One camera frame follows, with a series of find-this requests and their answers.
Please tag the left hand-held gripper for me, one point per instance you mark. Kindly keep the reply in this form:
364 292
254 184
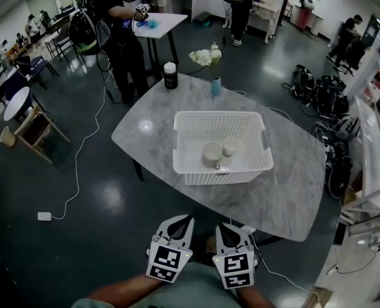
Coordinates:
164 260

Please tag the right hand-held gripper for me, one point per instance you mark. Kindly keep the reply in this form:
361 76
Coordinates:
236 268

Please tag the white plastic basket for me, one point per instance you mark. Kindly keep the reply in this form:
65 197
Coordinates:
241 167

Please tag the white paper cup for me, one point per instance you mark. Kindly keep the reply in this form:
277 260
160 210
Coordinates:
231 146

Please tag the person's right forearm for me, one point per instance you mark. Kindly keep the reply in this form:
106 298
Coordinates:
251 298

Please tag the person's left forearm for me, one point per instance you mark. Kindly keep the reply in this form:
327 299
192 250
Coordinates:
126 290

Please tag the white charger block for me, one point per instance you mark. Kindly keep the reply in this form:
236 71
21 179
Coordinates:
247 229

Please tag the person's left foot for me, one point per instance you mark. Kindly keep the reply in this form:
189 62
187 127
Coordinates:
210 245

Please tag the white power adapter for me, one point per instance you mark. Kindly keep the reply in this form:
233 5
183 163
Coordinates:
44 216

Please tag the blue vase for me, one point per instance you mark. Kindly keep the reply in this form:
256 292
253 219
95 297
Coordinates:
216 88

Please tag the black canister white lid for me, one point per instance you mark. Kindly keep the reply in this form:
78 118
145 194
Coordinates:
170 79

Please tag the white dome backpack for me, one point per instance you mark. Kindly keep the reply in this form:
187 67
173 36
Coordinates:
347 127

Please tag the white metal shelf rack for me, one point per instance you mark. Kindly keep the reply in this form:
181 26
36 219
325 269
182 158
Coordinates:
373 159

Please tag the pile of black backpacks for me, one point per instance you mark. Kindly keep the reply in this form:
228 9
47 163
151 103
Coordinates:
326 95

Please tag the white flower bouquet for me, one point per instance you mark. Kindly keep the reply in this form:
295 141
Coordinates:
204 56

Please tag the wooden chair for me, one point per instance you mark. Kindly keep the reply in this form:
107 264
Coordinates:
26 120

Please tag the beige paper bucket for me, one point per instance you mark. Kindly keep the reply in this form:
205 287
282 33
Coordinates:
7 136

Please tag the round white table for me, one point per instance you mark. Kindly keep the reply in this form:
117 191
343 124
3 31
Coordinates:
18 103

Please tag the teal fluffy cloth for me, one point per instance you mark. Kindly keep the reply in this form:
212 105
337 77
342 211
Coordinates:
153 23

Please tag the white rectangular table black legs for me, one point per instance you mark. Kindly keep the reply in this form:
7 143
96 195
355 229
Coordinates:
170 21

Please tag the dark teal floor bag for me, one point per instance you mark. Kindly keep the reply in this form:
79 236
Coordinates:
204 18

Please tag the navy chair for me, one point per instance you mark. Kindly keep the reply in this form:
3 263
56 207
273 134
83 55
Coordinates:
36 63

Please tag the black office chair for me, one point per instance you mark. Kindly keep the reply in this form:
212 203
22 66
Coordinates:
357 56

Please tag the black dome backpack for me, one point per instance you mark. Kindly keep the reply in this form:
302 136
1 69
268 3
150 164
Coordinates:
81 30

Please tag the grey chair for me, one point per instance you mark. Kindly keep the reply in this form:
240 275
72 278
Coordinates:
61 40

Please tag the white round backpack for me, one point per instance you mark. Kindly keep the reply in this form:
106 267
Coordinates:
309 3

